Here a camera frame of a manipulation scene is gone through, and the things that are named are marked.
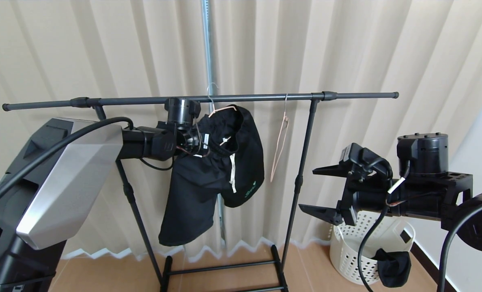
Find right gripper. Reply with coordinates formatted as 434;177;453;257
299;164;392;227

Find black shorts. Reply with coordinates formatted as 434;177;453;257
159;105;265;247

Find pink clothes hanger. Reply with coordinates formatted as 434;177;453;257
270;94;290;183
207;83;239;146

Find white laundry basket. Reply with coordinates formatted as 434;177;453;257
329;211;416;286

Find black clothes rack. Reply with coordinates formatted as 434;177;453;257
2;91;399;292

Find black garment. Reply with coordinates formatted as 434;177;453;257
373;248;412;288

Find beige curtain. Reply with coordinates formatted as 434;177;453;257
0;0;482;260

